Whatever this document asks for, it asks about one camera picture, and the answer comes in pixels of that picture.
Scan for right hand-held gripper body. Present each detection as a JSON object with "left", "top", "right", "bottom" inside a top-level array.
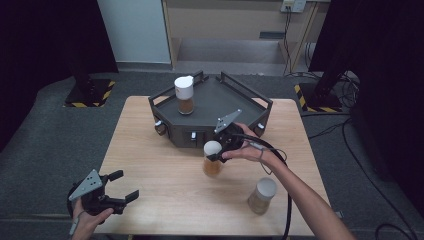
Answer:
[{"left": 213, "top": 108, "right": 247, "bottom": 155}]

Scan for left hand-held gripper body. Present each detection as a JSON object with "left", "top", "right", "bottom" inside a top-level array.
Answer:
[{"left": 66, "top": 168, "right": 128, "bottom": 216}]

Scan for orange spice jar white lid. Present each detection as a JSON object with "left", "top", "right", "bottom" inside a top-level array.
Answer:
[{"left": 202, "top": 140, "right": 224, "bottom": 178}]

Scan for black corner rack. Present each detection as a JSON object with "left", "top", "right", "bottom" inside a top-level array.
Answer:
[{"left": 148, "top": 69, "right": 274, "bottom": 150}]

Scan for tan spice jar white lid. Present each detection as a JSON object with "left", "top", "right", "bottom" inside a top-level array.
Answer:
[{"left": 247, "top": 176, "right": 278, "bottom": 216}]

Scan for spice jar with spout lid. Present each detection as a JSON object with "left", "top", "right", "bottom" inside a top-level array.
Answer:
[{"left": 174, "top": 75, "right": 195, "bottom": 116}]

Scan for person's right hand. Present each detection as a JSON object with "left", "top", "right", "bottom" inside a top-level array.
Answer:
[{"left": 221, "top": 122, "right": 285, "bottom": 170}]

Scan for person's left hand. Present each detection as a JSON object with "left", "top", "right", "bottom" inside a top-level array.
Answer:
[{"left": 70, "top": 198, "right": 115, "bottom": 240}]

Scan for striped black stand base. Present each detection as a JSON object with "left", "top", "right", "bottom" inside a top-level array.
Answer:
[
  {"left": 63, "top": 78, "right": 117, "bottom": 109},
  {"left": 293, "top": 81, "right": 344, "bottom": 114}
]

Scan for wooden cabinet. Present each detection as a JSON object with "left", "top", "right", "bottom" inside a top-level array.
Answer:
[{"left": 161, "top": 0, "right": 331, "bottom": 76}]

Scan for white panel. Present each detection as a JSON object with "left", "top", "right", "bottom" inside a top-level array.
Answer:
[{"left": 97, "top": 0, "right": 172, "bottom": 65}]

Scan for white power strip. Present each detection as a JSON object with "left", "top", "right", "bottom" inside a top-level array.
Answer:
[{"left": 280, "top": 0, "right": 307, "bottom": 14}]

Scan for black curtain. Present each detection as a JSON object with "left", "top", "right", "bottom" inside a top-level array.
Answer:
[
  {"left": 0, "top": 0, "right": 120, "bottom": 149},
  {"left": 308, "top": 0, "right": 424, "bottom": 209}
]

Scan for gray wrist lanyard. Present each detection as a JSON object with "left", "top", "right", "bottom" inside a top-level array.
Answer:
[{"left": 68, "top": 210, "right": 86, "bottom": 238}]

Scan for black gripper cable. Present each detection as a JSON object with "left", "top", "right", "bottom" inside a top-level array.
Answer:
[{"left": 233, "top": 133, "right": 294, "bottom": 240}]

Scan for black power strip cable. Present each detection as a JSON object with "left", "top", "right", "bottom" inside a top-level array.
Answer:
[{"left": 282, "top": 11, "right": 294, "bottom": 76}]

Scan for bundle of black cables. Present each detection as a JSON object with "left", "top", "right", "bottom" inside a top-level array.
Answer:
[{"left": 333, "top": 70, "right": 362, "bottom": 110}]

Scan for looped black floor cable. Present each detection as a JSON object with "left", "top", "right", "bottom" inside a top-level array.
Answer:
[{"left": 374, "top": 223, "right": 419, "bottom": 240}]

